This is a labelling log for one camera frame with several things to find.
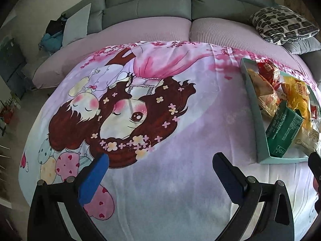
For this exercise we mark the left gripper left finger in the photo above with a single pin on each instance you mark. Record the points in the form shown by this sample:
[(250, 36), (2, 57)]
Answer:
[(45, 220)]

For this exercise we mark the white tray with teal rim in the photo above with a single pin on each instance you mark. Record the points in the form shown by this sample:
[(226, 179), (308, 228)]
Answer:
[(261, 122)]

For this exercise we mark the orange yellow snack bag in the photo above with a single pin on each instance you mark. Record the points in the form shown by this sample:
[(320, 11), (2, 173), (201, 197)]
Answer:
[(298, 98)]

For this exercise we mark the orange biscuit packet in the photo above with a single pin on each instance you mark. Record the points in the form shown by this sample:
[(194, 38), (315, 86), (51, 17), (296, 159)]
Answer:
[(267, 97)]

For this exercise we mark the black white patterned pillow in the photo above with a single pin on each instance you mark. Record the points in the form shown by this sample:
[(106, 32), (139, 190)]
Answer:
[(279, 25)]

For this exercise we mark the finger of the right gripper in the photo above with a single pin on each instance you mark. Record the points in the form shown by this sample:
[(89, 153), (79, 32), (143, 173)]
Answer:
[(314, 163)]

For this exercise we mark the light grey pillow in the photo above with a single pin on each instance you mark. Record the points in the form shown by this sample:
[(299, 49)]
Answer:
[(76, 27)]

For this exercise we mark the grey cushion under pillow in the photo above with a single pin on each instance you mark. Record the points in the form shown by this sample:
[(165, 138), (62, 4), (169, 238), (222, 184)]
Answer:
[(302, 47)]

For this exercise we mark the green edged clear cracker pack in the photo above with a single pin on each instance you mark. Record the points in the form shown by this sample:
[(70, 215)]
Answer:
[(308, 138)]

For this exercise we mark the grey sofa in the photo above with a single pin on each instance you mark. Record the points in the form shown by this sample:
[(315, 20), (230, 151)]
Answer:
[(106, 13)]

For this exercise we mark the black bag on sofa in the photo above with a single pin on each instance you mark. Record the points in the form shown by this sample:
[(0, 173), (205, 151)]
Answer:
[(56, 26)]

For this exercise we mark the pink cartoon print cloth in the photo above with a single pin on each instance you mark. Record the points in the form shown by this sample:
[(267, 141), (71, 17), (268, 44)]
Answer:
[(160, 111)]

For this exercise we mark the red snack packet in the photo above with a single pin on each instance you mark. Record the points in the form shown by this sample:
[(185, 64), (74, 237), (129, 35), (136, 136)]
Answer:
[(269, 71)]

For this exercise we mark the green snack box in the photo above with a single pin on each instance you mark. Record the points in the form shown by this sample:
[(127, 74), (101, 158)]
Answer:
[(283, 129)]

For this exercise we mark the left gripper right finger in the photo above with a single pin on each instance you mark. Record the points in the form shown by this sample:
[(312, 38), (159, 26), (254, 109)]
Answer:
[(276, 219)]

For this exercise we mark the pink sofa seat cover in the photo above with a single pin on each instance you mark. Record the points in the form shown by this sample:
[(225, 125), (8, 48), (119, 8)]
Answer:
[(216, 31)]

